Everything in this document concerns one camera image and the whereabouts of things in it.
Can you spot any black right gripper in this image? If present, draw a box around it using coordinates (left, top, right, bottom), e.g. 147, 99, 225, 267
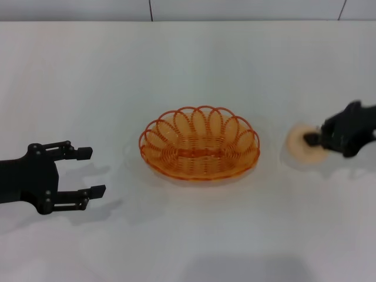
303, 100, 376, 159

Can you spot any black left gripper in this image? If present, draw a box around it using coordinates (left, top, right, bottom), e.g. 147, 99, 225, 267
0, 140, 107, 216

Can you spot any round peach bread bun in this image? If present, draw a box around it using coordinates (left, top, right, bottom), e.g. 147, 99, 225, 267
286, 123, 328, 165

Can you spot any orange woven plastic basket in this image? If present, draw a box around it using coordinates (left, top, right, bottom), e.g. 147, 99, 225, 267
138, 105, 261, 181

